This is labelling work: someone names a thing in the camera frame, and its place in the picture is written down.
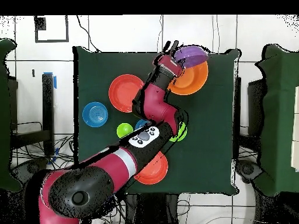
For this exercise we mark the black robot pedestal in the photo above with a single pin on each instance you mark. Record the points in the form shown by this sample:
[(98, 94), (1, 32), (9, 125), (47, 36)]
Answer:
[(151, 210)]

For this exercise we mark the purple plastic bowl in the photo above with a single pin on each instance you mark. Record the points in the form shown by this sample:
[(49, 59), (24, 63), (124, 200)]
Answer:
[(191, 57)]

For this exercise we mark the white boxes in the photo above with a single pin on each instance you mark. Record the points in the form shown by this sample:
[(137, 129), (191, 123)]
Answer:
[(296, 140)]

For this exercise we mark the green plastic bowl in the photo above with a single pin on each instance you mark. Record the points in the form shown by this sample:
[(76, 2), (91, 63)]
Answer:
[(182, 133)]

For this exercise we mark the black metal stand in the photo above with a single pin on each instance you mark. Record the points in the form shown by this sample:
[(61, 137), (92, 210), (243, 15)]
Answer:
[(48, 105)]

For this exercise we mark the black office chair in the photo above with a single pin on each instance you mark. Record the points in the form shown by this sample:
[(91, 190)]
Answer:
[(30, 166), (247, 169)]

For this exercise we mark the green covered side table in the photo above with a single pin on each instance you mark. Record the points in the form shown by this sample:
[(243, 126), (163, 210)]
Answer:
[(4, 116), (278, 116)]

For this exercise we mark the green plastic cup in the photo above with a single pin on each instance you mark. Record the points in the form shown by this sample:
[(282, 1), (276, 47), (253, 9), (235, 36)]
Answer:
[(123, 130)]

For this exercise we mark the small blue plastic bowl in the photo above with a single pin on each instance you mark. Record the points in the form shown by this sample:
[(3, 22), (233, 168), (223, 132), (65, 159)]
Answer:
[(140, 123), (95, 114)]

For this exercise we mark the large orange plastic bowl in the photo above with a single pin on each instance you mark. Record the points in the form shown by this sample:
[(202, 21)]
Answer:
[(191, 79)]

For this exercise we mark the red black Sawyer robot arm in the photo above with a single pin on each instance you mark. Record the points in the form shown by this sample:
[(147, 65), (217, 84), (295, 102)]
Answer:
[(154, 105)]

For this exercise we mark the red plastic bowl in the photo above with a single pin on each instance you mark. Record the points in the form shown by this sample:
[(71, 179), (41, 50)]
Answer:
[(155, 170), (121, 93)]

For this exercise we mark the dark green tablecloth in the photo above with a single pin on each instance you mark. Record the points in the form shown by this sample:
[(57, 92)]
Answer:
[(210, 140)]

